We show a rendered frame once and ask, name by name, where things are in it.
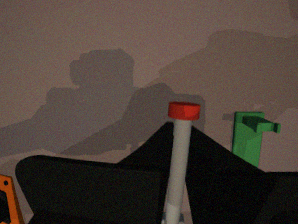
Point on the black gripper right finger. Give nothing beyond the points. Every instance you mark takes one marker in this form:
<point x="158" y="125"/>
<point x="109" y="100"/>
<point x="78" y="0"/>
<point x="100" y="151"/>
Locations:
<point x="224" y="189"/>

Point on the grey pin with red cap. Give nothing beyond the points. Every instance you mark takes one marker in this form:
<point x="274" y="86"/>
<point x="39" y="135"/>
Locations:
<point x="183" y="114"/>

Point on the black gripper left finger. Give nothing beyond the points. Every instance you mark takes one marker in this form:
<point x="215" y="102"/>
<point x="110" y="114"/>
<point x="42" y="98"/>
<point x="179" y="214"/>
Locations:
<point x="131" y="191"/>

